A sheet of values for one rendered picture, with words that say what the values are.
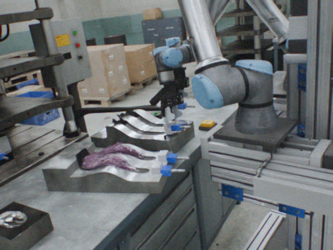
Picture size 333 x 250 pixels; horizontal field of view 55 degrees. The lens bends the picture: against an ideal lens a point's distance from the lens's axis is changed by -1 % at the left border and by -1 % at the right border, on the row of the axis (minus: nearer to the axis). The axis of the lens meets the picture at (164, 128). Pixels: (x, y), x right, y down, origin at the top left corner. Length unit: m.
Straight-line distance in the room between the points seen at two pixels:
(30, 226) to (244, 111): 0.79
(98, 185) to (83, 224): 0.21
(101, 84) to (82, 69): 3.24
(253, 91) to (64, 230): 0.79
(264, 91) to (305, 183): 0.31
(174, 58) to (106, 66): 4.08
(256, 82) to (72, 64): 1.42
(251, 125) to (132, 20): 9.01
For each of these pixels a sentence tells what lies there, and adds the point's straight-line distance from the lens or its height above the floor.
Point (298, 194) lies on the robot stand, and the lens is 1.01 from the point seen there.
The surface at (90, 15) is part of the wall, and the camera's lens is 10.45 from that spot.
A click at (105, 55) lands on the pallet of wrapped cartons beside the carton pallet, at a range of 5.41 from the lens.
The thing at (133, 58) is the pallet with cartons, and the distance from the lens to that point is 6.17.
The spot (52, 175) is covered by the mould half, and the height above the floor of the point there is 0.88.
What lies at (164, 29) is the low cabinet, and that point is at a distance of 8.69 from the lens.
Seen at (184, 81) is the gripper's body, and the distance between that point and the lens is 1.77.
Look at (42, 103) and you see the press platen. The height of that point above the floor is 1.04.
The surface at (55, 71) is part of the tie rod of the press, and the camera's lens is 1.97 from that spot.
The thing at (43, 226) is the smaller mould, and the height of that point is 0.84.
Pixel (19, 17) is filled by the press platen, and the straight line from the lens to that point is 1.95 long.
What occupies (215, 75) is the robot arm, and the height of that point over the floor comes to 1.25.
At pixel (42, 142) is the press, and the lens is 2.12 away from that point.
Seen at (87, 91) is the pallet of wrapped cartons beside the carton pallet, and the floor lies 0.25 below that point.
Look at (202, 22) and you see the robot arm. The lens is 1.07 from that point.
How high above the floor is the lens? 1.48
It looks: 21 degrees down
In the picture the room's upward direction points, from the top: 8 degrees counter-clockwise
